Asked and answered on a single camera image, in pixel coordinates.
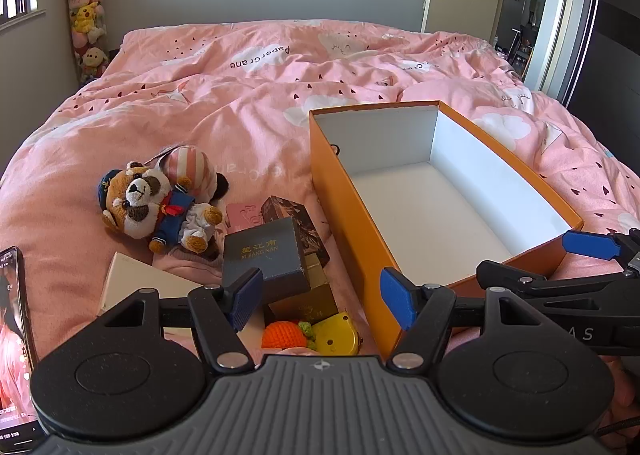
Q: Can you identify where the orange cardboard box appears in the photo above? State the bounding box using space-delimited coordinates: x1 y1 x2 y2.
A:
308 101 585 358

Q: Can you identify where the orange crochet fruit toy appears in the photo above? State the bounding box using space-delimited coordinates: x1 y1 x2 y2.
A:
261 319 317 351

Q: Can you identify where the brown patterned box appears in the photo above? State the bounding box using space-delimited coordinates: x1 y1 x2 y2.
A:
261 195 331 268

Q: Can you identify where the red panda plush toy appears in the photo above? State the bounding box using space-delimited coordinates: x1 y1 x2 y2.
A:
101 161 224 256

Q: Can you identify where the pink printed blanket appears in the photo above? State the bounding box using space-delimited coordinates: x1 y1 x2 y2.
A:
0 19 640 386

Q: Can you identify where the pink striped plush toy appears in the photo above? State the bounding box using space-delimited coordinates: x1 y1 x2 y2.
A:
160 145 230 201

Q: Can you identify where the hanging net of plush toys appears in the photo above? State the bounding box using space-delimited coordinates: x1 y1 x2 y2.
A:
62 0 108 83

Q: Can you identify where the dark grey gift box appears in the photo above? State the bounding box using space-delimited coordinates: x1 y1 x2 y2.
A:
222 216 312 306

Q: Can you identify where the gold box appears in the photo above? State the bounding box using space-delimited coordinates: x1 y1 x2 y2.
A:
265 252 341 323

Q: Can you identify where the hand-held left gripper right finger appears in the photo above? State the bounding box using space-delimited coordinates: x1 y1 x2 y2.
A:
380 266 546 371

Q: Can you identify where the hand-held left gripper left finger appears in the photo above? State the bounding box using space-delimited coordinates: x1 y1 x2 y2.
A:
97 267 264 376

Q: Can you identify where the black smartphone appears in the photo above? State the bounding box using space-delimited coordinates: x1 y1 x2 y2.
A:
0 246 43 453

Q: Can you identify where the small pink card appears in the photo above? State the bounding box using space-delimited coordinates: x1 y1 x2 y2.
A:
225 202 264 231

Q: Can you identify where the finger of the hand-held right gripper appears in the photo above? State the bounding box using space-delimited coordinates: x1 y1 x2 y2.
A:
561 227 640 281
476 259 626 308

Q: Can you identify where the dark wardrobe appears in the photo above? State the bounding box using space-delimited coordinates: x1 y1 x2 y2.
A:
565 0 640 136

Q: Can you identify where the yellow tape measure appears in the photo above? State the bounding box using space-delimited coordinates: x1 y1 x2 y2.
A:
312 311 362 357

